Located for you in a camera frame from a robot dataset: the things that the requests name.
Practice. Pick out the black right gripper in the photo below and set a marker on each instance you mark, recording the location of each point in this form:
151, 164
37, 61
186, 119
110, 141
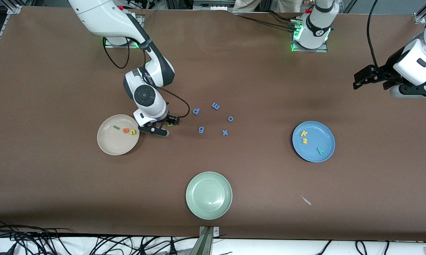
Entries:
169, 118

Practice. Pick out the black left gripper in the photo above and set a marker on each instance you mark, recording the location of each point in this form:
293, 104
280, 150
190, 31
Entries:
389, 69

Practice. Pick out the yellow foam letter u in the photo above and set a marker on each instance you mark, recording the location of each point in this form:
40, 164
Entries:
130, 132

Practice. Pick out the yellow foam letter k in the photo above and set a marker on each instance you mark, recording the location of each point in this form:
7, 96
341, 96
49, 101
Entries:
303, 133

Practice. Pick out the teal foam letter y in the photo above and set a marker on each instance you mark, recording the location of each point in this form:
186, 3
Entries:
320, 151

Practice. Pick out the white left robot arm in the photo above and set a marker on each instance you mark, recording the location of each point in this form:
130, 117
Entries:
418, 60

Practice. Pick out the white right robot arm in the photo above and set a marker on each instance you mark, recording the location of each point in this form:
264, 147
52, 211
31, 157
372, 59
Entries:
103, 17

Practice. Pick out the blue foam letter p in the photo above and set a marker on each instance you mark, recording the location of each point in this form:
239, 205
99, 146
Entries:
195, 112

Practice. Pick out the blue foam letter g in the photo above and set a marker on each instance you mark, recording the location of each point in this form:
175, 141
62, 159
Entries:
203, 129

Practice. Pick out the blue foam letter m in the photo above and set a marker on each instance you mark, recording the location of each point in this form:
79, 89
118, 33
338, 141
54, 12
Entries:
215, 106

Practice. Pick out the beige brown plate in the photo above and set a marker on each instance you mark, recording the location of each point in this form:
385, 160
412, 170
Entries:
110, 145

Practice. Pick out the blue plate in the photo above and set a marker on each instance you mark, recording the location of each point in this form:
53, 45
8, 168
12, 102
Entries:
321, 136

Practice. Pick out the pale green plate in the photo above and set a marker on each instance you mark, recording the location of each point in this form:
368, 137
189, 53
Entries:
208, 195

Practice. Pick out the grey metal box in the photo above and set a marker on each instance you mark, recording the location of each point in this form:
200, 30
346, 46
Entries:
209, 5

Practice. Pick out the brown table mat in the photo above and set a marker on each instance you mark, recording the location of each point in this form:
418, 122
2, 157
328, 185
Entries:
57, 184

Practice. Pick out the person in beige trousers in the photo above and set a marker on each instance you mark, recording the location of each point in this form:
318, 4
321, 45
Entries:
245, 5

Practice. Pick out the small white paper scrap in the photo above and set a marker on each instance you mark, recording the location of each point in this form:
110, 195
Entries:
306, 201

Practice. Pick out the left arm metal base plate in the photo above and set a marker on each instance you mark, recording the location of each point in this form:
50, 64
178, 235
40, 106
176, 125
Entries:
322, 50

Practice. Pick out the aluminium frame profile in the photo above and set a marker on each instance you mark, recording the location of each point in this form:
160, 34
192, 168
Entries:
11, 9
420, 17

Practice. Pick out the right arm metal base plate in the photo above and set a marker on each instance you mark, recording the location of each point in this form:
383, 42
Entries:
114, 45

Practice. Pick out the metal table bracket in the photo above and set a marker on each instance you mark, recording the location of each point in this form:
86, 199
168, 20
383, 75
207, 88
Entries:
207, 241

